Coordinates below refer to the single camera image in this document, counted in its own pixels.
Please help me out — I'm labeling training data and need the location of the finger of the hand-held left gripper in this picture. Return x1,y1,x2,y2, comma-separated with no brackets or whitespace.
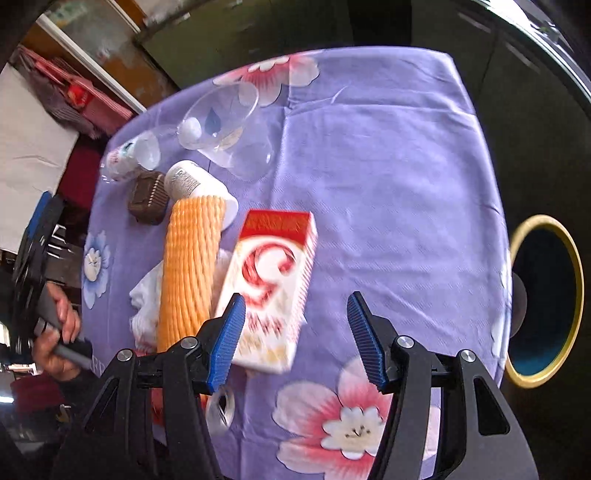
25,190,65,241

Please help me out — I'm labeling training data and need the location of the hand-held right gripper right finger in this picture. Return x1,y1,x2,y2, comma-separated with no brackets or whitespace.
346,292,541,480

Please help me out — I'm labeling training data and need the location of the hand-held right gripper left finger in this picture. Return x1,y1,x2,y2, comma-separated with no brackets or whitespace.
55,293,247,480

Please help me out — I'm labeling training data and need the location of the white and red carton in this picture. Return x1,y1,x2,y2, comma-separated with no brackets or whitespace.
215,210,318,374

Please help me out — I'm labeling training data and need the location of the yellow rimmed trash bin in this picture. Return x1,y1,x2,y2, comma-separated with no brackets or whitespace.
503,215,585,388

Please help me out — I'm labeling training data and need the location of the person's left forearm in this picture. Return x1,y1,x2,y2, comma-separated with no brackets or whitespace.
55,364,118,430

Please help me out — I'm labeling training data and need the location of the person's left hand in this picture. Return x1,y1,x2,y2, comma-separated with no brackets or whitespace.
32,282,83,381

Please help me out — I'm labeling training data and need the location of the dark red cloth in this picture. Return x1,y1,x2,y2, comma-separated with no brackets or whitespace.
58,143,108,210

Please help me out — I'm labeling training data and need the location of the white cloth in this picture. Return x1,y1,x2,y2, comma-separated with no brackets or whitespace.
0,65,79,250

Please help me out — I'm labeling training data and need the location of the yellow foam net sleeve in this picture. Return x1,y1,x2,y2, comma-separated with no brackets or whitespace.
157,196,232,365

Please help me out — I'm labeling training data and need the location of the small labelled plastic bottle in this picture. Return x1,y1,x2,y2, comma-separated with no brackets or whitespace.
100,137,141,184

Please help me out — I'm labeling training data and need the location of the white crumpled tissue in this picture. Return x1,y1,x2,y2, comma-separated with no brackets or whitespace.
129,249,232,352

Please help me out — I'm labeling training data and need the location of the red striped bag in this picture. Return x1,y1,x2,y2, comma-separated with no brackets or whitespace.
18,46,148,139

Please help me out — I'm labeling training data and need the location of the small clear plastic cup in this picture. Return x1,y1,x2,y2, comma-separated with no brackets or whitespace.
134,124,182,171

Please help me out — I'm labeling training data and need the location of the purple floral tablecloth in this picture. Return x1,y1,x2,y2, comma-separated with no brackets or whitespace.
81,46,513,480

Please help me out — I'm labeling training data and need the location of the large clear plastic cup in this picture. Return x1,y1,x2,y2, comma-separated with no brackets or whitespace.
178,82,273,181

